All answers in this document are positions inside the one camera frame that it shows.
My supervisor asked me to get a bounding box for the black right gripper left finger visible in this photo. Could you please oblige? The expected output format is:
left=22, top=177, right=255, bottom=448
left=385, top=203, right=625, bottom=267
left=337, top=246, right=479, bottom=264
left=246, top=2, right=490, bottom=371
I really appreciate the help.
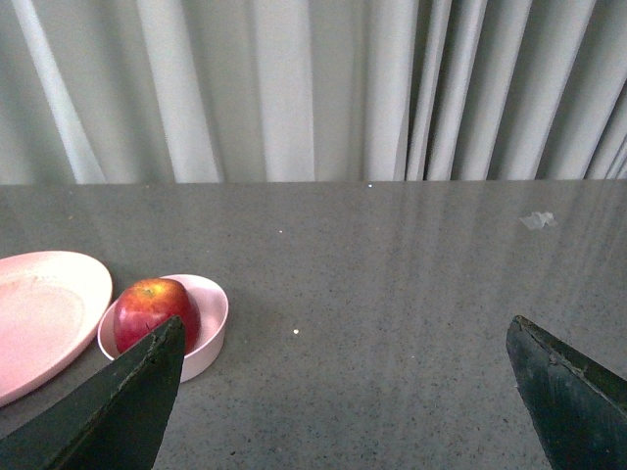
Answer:
left=1, top=317, right=185, bottom=469

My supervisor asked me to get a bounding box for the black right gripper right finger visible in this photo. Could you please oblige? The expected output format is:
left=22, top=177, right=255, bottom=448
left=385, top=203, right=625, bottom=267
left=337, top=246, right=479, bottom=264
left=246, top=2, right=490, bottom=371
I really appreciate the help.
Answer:
left=506, top=315, right=626, bottom=469

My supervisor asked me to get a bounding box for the pale pink bowl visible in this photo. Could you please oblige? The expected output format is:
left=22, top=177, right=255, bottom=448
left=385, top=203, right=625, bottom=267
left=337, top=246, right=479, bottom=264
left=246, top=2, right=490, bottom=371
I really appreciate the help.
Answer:
left=97, top=274, right=229, bottom=383

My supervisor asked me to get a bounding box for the red apple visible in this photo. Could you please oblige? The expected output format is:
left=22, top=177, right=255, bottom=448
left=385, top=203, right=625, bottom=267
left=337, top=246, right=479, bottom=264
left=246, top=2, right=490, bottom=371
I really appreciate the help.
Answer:
left=114, top=278, right=201, bottom=353

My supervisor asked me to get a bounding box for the pink round plate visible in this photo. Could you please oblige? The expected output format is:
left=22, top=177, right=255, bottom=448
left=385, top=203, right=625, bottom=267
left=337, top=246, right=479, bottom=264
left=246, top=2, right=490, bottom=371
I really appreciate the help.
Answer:
left=1, top=251, right=113, bottom=406

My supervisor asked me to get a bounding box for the small clear tape scrap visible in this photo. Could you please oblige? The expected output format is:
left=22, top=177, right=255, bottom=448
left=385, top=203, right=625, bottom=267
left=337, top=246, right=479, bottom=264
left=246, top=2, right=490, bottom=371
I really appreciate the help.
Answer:
left=519, top=211, right=557, bottom=230

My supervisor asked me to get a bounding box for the white pleated curtain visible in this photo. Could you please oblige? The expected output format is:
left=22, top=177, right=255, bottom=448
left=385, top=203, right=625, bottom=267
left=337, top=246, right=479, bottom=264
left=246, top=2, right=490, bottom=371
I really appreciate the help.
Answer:
left=1, top=1, right=626, bottom=185

